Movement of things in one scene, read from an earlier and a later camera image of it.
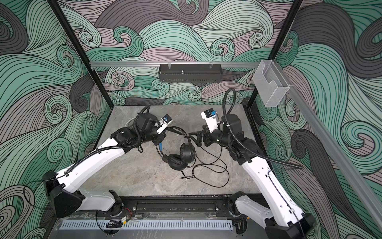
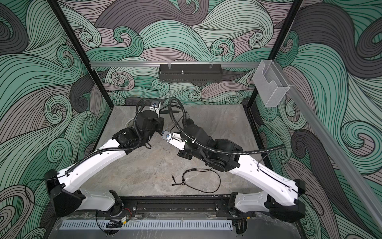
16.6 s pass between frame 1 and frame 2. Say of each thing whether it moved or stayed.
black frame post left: stayed
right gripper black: moved
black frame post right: stayed
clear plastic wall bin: stayed
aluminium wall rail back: stayed
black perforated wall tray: stayed
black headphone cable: moved
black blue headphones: moved
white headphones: stayed
